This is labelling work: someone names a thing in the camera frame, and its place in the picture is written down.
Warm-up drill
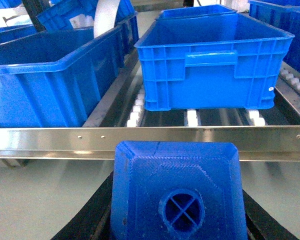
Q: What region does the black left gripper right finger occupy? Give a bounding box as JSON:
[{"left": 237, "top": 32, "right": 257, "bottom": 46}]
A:
[{"left": 243, "top": 190, "right": 298, "bottom": 240}]

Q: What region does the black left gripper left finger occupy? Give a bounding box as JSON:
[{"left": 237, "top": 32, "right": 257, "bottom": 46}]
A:
[{"left": 52, "top": 172, "right": 114, "bottom": 240}]

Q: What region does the blue rectangular plastic part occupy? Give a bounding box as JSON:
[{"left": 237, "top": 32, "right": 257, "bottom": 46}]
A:
[{"left": 110, "top": 141, "right": 248, "bottom": 240}]

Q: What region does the blue plastic crate left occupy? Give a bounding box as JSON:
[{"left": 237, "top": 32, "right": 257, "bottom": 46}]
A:
[{"left": 0, "top": 27, "right": 124, "bottom": 128}]

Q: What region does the blue plastic crate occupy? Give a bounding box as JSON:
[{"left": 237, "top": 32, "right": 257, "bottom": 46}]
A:
[
  {"left": 135, "top": 13, "right": 294, "bottom": 111},
  {"left": 0, "top": 27, "right": 124, "bottom": 128}
]

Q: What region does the blue plastic crate right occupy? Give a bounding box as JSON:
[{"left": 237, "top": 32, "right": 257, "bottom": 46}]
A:
[{"left": 135, "top": 13, "right": 294, "bottom": 111}]

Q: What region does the blue crate behind left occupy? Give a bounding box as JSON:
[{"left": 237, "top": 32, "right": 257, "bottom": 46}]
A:
[{"left": 37, "top": 0, "right": 139, "bottom": 54}]

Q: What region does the blue crate far left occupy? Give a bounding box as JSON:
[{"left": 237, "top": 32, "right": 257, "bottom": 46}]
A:
[{"left": 0, "top": 24, "right": 37, "bottom": 44}]

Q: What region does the blue crate far right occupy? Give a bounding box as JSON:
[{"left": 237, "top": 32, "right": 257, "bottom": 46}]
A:
[{"left": 248, "top": 0, "right": 300, "bottom": 73}]

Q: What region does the blue crate behind right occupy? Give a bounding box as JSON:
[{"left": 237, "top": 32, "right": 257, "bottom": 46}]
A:
[{"left": 155, "top": 4, "right": 237, "bottom": 21}]

